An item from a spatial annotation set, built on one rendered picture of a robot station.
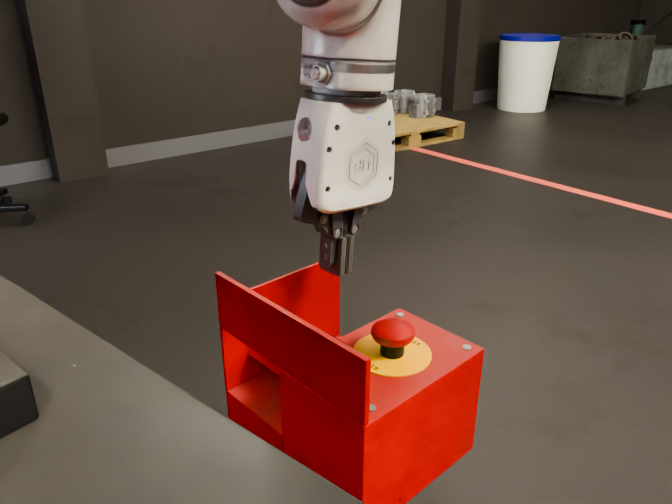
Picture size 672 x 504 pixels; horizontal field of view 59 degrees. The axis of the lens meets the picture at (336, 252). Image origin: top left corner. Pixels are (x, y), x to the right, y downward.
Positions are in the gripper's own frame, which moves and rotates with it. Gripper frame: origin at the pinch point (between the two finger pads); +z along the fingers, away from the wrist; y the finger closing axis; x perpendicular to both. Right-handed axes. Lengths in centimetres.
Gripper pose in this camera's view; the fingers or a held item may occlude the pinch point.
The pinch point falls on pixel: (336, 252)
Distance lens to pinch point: 59.3
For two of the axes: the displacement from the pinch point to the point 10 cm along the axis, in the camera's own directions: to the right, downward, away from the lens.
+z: -0.6, 9.3, 3.5
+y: 7.3, -2.0, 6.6
